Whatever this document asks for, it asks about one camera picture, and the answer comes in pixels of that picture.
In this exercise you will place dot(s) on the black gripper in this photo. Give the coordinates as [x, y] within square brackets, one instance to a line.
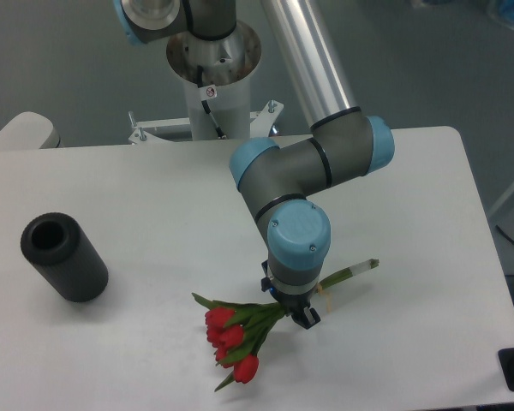
[295, 300]

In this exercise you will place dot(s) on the red tulip bouquet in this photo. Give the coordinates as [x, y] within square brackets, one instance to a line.
[237, 332]

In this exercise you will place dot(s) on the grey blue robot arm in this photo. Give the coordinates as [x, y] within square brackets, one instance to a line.
[276, 182]

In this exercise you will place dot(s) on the black ribbed cylindrical vase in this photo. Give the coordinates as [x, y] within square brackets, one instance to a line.
[57, 247]

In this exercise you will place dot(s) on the white chair armrest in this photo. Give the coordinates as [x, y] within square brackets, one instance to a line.
[29, 131]

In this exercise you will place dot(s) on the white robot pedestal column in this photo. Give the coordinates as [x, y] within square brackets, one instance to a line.
[215, 77]

